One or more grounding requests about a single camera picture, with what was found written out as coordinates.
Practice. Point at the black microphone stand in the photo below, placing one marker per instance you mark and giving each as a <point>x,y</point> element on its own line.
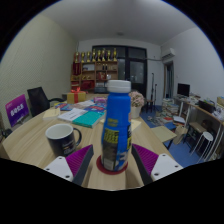
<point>152,93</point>

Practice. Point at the blue drink bottle white cap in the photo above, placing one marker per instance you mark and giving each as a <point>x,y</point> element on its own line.
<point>116,126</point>

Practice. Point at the white pot pink flowers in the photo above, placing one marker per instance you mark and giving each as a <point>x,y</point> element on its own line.
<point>136,103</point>

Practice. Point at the white round stool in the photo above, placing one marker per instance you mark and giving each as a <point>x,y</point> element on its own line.
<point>206,136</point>

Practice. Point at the black glass double door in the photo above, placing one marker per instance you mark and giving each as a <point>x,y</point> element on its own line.
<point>136,71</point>

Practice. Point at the black mug white inside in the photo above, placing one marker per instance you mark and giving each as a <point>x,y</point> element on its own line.
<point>61,141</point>

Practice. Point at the small light wooden side table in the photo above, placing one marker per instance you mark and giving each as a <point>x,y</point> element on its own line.
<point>163,133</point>

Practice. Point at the black computer monitor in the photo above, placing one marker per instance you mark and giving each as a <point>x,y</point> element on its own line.
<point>183,90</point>

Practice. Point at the pale yellow notepad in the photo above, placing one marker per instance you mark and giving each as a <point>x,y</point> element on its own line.
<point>51,114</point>

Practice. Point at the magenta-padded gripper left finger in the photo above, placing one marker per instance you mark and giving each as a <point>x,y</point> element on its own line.
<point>75,163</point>

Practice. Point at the long wooden wall desk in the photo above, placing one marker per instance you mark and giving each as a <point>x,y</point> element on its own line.
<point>205,111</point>

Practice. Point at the white air conditioner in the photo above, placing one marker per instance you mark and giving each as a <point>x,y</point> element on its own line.
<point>168,55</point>

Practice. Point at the yellow gift box red ribbon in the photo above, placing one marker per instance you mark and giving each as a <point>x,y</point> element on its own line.
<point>76,97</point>

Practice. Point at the wooden shelf unit with trophies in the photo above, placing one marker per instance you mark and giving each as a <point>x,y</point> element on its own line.
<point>90,75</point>

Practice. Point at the black office chair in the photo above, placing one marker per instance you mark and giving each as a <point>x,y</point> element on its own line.
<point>37,100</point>

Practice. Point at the brown square stool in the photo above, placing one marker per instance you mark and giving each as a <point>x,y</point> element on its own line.
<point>196,127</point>

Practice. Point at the colourful printed magazine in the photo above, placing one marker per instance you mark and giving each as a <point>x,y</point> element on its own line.
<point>64,106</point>

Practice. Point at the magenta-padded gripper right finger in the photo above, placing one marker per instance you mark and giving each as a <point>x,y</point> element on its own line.
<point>148,160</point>

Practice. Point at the flat round red coaster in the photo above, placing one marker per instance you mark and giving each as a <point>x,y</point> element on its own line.
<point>99,166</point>

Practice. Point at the stack of books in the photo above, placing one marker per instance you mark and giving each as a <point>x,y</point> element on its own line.
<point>170,110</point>

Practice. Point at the purple sign board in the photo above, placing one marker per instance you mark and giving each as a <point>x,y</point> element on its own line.
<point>17,110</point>

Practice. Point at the white book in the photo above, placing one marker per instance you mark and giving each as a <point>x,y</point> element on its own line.
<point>71,114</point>

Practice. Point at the teal book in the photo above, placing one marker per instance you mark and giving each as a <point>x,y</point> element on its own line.
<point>87,119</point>

